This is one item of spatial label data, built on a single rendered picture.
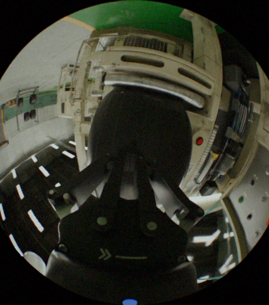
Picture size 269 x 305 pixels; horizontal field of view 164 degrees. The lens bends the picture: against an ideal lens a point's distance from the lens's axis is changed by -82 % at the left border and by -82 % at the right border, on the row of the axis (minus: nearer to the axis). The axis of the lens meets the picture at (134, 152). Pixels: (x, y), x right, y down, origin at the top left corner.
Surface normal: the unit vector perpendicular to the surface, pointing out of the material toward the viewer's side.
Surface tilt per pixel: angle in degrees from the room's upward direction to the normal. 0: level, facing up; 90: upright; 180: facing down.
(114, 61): 90
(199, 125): 90
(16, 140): 90
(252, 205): 90
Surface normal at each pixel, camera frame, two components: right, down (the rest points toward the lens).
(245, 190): -0.99, -0.15
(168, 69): -0.03, 0.50
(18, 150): 0.93, 0.29
